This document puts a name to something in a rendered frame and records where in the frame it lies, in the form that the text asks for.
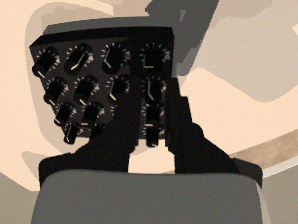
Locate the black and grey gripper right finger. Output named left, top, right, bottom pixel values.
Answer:
left=163, top=77, right=263, bottom=190

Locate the black knob box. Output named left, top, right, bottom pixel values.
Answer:
left=29, top=26, right=174, bottom=148

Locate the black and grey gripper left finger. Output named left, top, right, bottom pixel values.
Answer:
left=38, top=76, right=141, bottom=188

